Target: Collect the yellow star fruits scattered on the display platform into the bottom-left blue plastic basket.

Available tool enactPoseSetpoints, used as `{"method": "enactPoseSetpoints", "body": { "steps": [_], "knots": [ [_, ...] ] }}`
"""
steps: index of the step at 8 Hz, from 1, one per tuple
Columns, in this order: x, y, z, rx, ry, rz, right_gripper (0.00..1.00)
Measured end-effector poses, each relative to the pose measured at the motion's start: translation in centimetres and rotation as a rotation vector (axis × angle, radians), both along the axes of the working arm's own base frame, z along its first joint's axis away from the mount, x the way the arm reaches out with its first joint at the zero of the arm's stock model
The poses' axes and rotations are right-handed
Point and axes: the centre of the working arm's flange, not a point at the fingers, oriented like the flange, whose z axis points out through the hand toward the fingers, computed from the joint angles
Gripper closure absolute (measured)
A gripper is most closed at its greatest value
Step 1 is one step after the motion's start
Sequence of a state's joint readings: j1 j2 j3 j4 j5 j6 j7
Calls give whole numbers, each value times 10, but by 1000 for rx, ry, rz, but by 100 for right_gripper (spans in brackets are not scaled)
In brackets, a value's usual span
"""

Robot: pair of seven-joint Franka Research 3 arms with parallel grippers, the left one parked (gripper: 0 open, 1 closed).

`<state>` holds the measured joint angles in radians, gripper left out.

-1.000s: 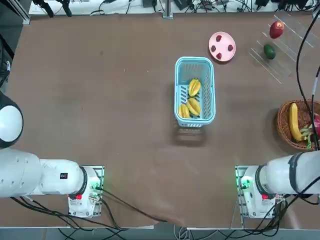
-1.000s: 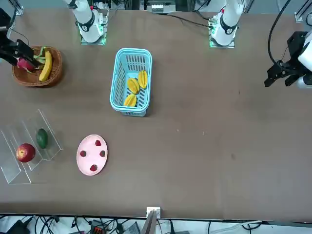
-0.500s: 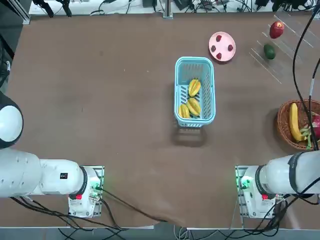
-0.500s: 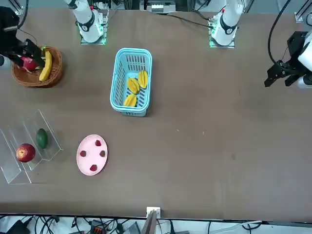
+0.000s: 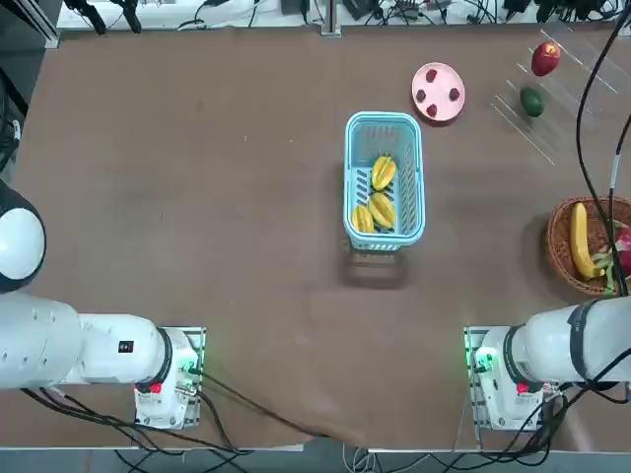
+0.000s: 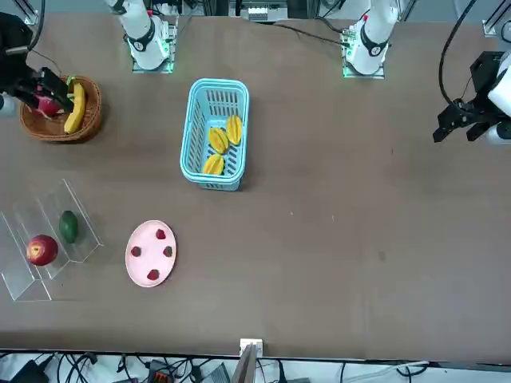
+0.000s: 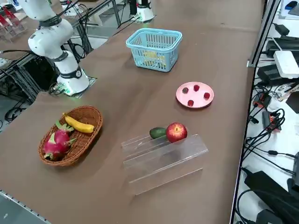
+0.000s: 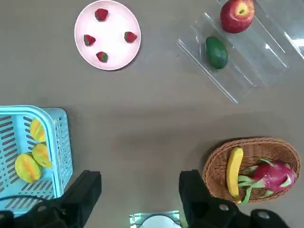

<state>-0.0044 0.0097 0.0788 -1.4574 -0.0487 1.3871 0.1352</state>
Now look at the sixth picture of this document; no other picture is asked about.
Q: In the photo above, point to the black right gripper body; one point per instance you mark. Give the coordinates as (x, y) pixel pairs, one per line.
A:
(14, 36)

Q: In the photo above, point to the brown wicker basket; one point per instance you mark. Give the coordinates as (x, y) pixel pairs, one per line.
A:
(92, 111)

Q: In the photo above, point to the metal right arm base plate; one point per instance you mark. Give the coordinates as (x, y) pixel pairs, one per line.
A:
(171, 68)

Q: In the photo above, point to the blue plastic basket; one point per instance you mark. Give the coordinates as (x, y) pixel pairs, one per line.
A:
(217, 82)

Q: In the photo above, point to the black power adapter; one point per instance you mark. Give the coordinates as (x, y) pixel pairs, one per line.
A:
(26, 371)

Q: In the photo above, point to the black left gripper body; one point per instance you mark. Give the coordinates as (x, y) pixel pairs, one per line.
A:
(485, 71)

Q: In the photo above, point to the red apple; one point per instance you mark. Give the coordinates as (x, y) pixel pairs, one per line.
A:
(42, 250)

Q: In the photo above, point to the red strawberry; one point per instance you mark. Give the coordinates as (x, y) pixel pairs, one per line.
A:
(153, 275)
(168, 251)
(160, 234)
(136, 251)

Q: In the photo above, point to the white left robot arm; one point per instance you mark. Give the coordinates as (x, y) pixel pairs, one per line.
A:
(371, 44)

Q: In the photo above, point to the pink dragon fruit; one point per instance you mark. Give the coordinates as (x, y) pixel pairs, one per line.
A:
(48, 107)

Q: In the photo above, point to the yellow banana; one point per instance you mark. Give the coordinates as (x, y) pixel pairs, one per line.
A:
(78, 117)

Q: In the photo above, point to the white table edge bracket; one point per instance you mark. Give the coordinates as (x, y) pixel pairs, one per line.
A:
(251, 344)

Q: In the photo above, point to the clear acrylic display stand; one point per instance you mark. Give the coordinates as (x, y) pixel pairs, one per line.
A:
(24, 283)

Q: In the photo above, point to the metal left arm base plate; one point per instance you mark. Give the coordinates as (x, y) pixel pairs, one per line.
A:
(379, 73)

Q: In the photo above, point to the red and black device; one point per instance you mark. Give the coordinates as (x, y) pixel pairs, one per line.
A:
(159, 373)

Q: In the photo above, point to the aluminium frame profile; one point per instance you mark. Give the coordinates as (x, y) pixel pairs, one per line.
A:
(30, 14)
(493, 24)

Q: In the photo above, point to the green avocado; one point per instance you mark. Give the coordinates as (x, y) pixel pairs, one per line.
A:
(68, 226)

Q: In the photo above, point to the pink round plate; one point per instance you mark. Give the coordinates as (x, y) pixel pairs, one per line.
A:
(151, 257)

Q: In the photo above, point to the aluminium camera post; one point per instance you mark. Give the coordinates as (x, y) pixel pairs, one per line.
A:
(245, 367)

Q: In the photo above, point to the yellow star fruit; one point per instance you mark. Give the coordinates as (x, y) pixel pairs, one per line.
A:
(234, 129)
(219, 140)
(213, 164)

